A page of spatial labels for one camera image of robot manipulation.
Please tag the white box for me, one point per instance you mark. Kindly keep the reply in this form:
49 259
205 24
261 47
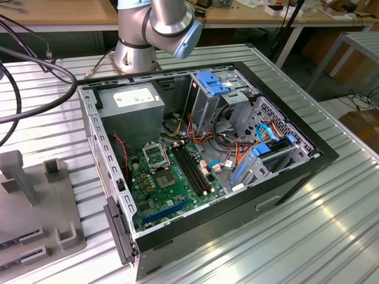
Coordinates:
284 12

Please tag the grey parts rack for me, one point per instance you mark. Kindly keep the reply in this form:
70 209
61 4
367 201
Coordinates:
44 207

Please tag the grey perforated disk bay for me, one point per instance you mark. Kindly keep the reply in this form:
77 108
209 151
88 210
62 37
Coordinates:
260 174

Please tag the white metal table frame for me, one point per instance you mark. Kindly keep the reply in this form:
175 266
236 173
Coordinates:
365 41

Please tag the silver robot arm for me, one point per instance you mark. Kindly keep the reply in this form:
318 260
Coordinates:
133 26

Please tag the black tripod leg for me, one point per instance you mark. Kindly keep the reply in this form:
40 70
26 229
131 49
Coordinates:
291 23

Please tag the grey metal drive cage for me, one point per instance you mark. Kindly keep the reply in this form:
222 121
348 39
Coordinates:
204 109

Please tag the white label sticker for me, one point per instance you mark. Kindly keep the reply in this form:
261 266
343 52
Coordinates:
238 187

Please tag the grey power supply unit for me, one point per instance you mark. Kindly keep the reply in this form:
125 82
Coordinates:
130 124

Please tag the blue disk carrier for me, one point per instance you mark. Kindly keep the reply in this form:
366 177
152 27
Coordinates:
262 150

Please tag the large brown cardboard box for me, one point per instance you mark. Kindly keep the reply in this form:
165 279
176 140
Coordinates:
355 68

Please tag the wooden desk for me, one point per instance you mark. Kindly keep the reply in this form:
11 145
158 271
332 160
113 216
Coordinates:
314 17

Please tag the CPU socket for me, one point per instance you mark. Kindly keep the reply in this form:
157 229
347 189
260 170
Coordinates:
164 180

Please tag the blue plastic rail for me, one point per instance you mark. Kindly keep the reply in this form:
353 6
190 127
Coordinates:
239 172

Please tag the blue plastic drive latch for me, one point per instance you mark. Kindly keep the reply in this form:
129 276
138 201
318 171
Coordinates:
211 83

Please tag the dark RAM stick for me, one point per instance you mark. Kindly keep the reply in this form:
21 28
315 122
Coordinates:
10 245
10 264

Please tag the blue expansion slot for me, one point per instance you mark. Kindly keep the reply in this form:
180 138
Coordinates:
165 212

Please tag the green motherboard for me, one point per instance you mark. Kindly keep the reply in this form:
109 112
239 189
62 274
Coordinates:
174 198

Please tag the small cardboard box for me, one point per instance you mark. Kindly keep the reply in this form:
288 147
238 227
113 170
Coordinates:
364 124

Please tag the black RAM slot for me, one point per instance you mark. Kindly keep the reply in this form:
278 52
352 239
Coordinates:
186 172
191 171
198 168
195 169

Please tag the black PC case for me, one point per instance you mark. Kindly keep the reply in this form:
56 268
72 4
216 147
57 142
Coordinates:
207 236

